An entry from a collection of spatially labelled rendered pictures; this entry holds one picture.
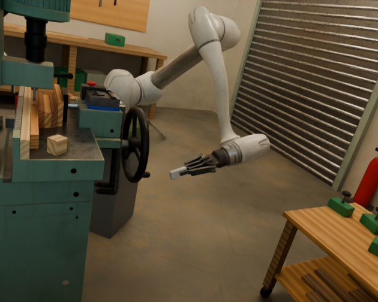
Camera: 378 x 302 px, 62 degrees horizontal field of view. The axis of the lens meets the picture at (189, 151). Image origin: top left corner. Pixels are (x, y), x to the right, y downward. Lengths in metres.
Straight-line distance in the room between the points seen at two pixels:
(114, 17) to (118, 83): 2.84
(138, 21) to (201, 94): 1.53
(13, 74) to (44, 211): 0.40
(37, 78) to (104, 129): 0.24
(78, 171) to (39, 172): 0.09
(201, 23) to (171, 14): 3.39
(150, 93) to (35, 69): 0.90
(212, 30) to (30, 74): 0.74
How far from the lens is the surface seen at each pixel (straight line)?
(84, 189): 0.99
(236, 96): 4.89
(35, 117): 0.99
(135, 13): 4.60
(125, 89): 1.73
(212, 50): 1.38
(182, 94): 5.09
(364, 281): 1.44
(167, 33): 4.80
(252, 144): 1.30
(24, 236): 1.06
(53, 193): 0.99
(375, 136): 3.47
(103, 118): 1.05
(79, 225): 1.06
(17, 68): 1.05
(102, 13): 4.48
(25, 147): 0.81
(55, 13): 0.98
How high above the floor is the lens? 1.26
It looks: 21 degrees down
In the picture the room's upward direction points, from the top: 13 degrees clockwise
